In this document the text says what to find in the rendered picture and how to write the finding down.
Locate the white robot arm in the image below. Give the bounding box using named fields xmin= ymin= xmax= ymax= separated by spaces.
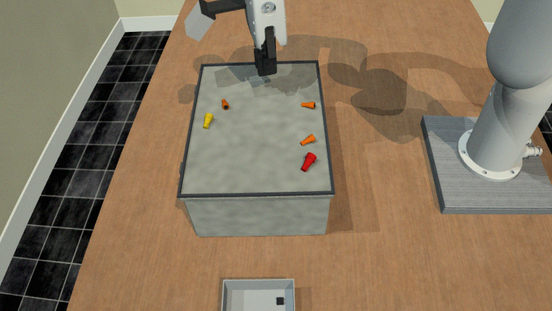
xmin=184 ymin=0 xmax=552 ymax=182

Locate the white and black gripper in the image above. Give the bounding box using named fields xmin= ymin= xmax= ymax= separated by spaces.
xmin=244 ymin=0 xmax=287 ymax=76

